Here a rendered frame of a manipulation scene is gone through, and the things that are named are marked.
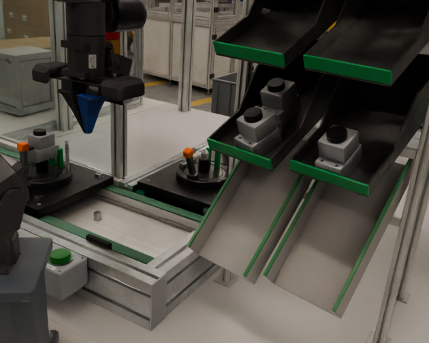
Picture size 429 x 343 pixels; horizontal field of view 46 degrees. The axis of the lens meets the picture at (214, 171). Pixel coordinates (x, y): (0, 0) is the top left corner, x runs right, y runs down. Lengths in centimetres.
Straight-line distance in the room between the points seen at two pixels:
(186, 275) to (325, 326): 28
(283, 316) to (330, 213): 24
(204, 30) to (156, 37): 81
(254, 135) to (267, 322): 38
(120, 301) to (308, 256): 35
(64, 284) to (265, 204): 39
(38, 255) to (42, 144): 48
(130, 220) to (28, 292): 51
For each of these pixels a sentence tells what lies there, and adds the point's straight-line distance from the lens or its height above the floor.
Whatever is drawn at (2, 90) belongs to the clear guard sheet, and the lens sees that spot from 157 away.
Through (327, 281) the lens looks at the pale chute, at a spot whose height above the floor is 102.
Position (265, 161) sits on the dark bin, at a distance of 78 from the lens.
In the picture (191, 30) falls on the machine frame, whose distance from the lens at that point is 222.
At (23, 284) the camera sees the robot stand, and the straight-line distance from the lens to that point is 74.
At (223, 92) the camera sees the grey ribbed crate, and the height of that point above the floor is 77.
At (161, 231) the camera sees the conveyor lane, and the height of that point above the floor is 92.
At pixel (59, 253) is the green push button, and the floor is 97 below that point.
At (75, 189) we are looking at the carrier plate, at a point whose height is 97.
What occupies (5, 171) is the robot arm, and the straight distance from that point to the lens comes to 72.
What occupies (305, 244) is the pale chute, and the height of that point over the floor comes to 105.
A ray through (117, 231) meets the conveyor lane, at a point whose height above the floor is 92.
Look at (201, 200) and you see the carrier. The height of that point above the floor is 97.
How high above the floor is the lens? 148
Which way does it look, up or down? 22 degrees down
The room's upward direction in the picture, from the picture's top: 4 degrees clockwise
